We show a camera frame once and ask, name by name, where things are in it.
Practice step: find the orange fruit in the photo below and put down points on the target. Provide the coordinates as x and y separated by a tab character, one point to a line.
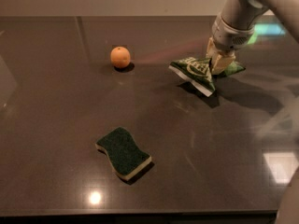
120	57

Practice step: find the green and yellow sponge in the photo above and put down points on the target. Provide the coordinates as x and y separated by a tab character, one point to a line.
126	158

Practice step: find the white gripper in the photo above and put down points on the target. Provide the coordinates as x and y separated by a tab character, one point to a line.
230	36

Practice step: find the green jalapeno chip bag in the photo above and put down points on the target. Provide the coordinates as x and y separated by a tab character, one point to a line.
197	72

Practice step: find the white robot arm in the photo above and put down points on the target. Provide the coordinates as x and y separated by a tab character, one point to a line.
234	26

